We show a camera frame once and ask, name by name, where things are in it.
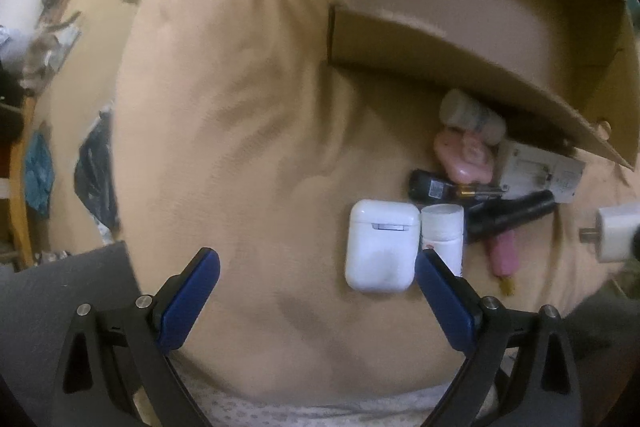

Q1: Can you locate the white power adapter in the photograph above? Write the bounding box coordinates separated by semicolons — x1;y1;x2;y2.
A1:
579;202;640;263

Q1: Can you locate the black flashlight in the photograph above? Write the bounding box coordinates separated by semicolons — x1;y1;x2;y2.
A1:
464;190;558;244

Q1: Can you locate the black gold AA battery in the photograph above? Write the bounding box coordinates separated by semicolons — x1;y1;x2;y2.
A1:
456;184;506;199

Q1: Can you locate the white earbuds case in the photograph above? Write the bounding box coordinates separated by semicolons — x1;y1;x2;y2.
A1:
345;199;421;294

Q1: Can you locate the white rectangular electronic device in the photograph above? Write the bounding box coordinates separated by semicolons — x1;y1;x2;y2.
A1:
492;140;586;204

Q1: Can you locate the black rectangular device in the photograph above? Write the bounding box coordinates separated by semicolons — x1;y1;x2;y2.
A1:
408;169;462;205

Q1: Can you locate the pink flower-shaped case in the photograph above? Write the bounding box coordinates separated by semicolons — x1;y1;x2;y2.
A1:
434;128;495;184

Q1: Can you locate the white labelled pill bottle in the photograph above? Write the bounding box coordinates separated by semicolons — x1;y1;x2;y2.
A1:
439;89;506;146

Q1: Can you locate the dark blue bag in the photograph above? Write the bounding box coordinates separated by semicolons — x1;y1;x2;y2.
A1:
74;105;119;232

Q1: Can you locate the blue cloth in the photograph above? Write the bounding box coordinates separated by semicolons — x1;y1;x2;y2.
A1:
24;131;55;219

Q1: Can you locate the beige bed sheet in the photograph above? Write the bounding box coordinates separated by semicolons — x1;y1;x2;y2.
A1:
112;0;639;407

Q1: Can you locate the brown cardboard box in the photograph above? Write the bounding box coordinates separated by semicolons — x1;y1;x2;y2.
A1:
328;0;639;167

